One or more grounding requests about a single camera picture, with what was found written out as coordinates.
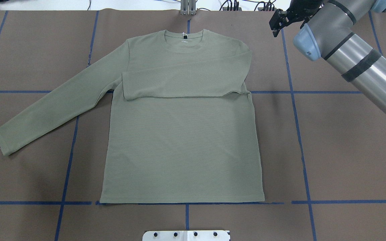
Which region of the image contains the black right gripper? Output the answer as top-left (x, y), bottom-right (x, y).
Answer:
top-left (269, 0), bottom-right (323, 37)

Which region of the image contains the sage green long-sleeve shirt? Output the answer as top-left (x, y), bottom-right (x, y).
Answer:
top-left (0, 29), bottom-right (265, 204)

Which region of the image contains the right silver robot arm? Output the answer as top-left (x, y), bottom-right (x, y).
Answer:
top-left (269, 0), bottom-right (386, 114)

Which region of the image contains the black cable bundle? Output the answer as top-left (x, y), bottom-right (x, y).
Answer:
top-left (220, 0), bottom-right (277, 11)

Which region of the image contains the aluminium extrusion post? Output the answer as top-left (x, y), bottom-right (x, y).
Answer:
top-left (179, 0), bottom-right (197, 15)

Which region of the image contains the white metal bracket plate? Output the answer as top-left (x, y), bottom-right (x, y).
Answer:
top-left (142, 230), bottom-right (231, 241)

